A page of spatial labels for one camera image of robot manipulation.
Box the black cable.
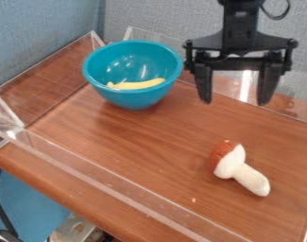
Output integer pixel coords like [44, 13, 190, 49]
[260, 0, 292, 21]

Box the white object under table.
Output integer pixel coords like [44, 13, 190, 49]
[47, 214, 104, 242]

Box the yellow plush banana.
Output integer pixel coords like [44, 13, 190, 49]
[107, 78, 166, 90]

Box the black stand leg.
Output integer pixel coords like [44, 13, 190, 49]
[0, 204, 23, 242]

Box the plush mushroom toy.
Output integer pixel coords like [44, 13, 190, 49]
[208, 140, 271, 197]

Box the clear acrylic barrier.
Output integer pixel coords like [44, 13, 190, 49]
[0, 33, 307, 242]

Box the blue plastic bowl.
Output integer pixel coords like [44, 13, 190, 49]
[83, 40, 183, 110]

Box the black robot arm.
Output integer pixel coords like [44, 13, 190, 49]
[183, 0, 298, 106]

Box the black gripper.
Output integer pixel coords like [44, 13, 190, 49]
[183, 30, 298, 106]

